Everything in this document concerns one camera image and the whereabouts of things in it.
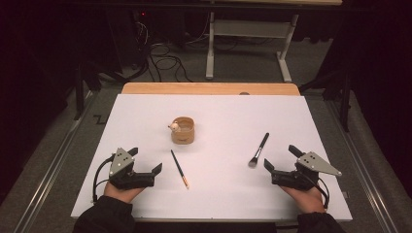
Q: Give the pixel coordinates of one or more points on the white metal desk frame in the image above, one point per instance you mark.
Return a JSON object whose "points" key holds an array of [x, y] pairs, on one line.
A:
{"points": [[249, 29]]}

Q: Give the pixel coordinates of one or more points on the white board sheet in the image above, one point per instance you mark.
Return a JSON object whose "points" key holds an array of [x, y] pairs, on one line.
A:
{"points": [[220, 194]]}

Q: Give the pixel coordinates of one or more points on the wooden pen holder with figure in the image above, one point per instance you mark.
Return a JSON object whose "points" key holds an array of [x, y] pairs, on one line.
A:
{"points": [[183, 137]]}

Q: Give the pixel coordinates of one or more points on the black metal stand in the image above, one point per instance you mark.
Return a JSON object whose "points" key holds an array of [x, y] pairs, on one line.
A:
{"points": [[79, 97], [346, 106]]}

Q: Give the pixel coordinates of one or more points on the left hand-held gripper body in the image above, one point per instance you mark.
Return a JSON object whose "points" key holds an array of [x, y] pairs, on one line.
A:
{"points": [[121, 161]]}

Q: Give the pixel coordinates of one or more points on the thin dark pencil brush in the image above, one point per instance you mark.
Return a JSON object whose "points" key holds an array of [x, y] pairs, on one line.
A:
{"points": [[179, 168]]}

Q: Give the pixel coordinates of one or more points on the person's right hand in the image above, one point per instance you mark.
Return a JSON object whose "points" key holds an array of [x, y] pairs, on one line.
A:
{"points": [[307, 199]]}

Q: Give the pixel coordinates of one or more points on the metal floor rail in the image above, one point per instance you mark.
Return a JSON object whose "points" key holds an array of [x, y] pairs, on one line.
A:
{"points": [[366, 174], [48, 181]]}

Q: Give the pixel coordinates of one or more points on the person's left hand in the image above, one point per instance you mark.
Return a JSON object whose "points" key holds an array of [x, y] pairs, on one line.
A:
{"points": [[123, 194]]}

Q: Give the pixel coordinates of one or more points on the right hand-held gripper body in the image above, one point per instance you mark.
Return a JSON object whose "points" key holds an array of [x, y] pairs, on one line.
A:
{"points": [[311, 161]]}

